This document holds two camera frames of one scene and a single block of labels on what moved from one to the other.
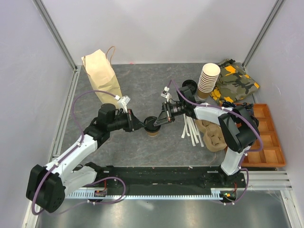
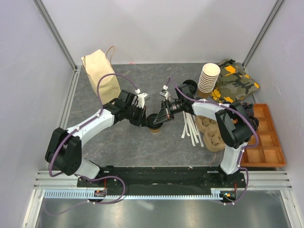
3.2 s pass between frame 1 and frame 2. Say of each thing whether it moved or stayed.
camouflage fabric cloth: stayed
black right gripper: stayed
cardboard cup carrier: stayed
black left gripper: moved
